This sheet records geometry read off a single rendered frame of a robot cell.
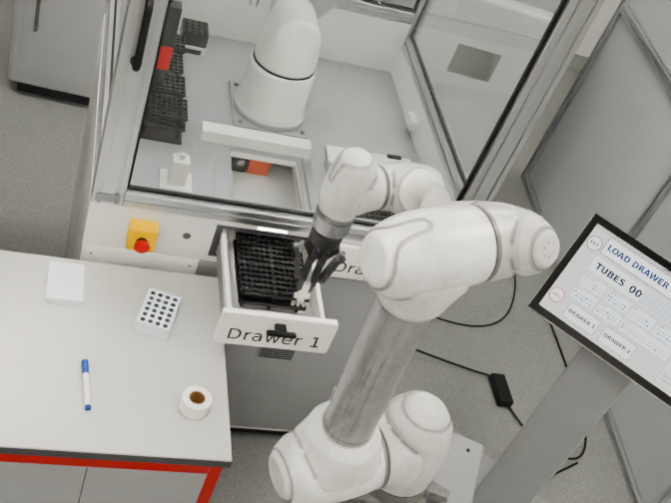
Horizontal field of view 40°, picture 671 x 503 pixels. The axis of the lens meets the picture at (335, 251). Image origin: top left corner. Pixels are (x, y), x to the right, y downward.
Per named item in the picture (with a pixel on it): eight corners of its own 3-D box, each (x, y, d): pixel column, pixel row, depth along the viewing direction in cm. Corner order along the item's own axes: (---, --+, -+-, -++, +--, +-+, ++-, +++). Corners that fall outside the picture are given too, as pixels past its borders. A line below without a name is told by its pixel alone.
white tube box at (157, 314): (166, 340, 230) (169, 330, 227) (133, 330, 229) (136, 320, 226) (179, 306, 239) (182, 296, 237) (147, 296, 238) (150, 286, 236)
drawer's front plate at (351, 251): (417, 286, 265) (431, 259, 258) (321, 274, 256) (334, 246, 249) (416, 282, 266) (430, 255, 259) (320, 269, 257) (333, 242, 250)
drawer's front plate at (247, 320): (326, 353, 235) (339, 324, 228) (213, 341, 226) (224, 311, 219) (325, 348, 236) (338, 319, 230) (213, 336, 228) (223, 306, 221)
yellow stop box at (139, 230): (153, 254, 238) (159, 235, 234) (125, 251, 236) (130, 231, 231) (153, 242, 242) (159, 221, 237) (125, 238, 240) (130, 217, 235)
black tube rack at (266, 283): (302, 317, 239) (310, 300, 235) (235, 309, 234) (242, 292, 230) (293, 256, 255) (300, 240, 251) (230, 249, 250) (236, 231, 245)
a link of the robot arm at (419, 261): (375, 505, 195) (281, 533, 184) (343, 441, 204) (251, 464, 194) (520, 249, 143) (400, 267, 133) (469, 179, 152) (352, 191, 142)
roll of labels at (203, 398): (214, 410, 219) (218, 400, 216) (193, 425, 214) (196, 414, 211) (194, 390, 221) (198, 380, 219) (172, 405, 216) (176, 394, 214)
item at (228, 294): (321, 343, 235) (328, 327, 231) (221, 332, 227) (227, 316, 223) (303, 236, 263) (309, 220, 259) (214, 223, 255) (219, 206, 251)
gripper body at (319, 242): (346, 221, 214) (335, 250, 220) (312, 213, 212) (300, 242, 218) (347, 243, 209) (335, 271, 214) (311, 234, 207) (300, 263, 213)
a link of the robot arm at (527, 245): (506, 189, 164) (442, 197, 157) (579, 206, 148) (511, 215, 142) (503, 261, 167) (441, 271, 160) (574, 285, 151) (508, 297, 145)
